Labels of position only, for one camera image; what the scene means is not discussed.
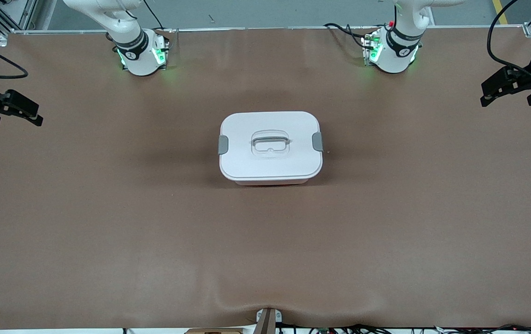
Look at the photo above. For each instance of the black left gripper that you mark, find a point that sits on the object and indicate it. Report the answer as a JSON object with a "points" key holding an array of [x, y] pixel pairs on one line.
{"points": [[530, 76]]}

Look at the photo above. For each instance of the grey lid latch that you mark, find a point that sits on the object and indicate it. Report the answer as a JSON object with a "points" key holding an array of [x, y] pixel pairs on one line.
{"points": [[223, 144], [317, 141]]}

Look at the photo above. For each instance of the white plastic box lid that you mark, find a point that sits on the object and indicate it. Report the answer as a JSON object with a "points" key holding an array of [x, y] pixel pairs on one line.
{"points": [[270, 162]]}

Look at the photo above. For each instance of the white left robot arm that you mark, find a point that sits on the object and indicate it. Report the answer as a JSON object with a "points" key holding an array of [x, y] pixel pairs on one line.
{"points": [[400, 46]]}

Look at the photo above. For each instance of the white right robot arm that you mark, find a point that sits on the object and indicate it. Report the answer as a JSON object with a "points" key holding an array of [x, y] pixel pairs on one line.
{"points": [[131, 46]]}

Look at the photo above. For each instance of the pink plastic storage box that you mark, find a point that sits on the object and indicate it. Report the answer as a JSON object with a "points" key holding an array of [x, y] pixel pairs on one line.
{"points": [[270, 183]]}

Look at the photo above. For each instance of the brown table mat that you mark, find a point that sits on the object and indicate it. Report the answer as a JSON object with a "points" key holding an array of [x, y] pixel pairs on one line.
{"points": [[293, 255]]}

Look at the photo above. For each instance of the silver table edge rail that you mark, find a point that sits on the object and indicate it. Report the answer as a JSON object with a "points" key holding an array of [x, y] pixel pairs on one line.
{"points": [[247, 29]]}

